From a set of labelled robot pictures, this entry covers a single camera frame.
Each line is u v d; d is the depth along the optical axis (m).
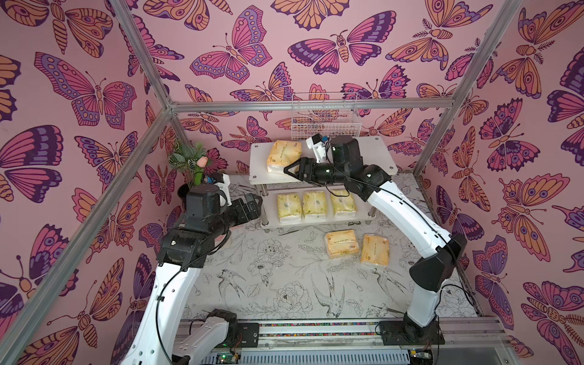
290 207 0.95
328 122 1.03
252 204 0.57
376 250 0.88
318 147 0.66
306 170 0.61
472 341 0.73
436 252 0.45
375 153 0.82
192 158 0.85
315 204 0.97
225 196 0.49
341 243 0.92
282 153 0.73
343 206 0.95
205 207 0.46
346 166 0.55
